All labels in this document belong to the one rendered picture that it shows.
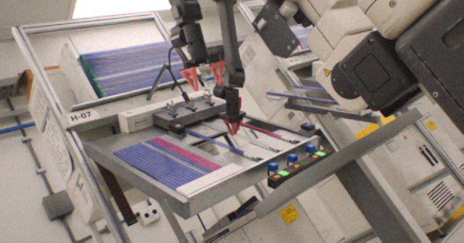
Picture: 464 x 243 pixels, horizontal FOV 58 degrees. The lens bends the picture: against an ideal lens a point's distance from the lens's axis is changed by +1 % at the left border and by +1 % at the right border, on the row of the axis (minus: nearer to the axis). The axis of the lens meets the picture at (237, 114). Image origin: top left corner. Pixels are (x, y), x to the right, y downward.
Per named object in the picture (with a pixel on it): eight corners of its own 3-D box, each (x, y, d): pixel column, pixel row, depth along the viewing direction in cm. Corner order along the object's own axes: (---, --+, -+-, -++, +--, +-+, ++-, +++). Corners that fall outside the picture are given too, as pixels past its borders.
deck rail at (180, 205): (191, 217, 130) (189, 200, 127) (185, 220, 128) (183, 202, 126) (90, 153, 179) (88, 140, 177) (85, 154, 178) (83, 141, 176)
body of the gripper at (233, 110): (219, 118, 176) (218, 102, 173) (236, 112, 182) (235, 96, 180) (229, 122, 171) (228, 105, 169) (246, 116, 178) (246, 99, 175)
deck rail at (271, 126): (320, 150, 173) (320, 136, 171) (317, 151, 172) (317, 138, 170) (211, 113, 222) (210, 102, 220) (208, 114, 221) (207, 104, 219)
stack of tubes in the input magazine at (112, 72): (193, 76, 220) (169, 38, 227) (103, 98, 187) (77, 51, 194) (184, 90, 229) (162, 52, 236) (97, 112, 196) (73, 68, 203)
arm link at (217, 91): (230, 73, 167) (245, 75, 173) (212, 69, 176) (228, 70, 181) (225, 102, 169) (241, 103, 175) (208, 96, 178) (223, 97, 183)
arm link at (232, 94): (230, 90, 168) (241, 87, 172) (220, 87, 173) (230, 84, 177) (231, 106, 171) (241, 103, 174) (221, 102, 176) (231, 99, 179)
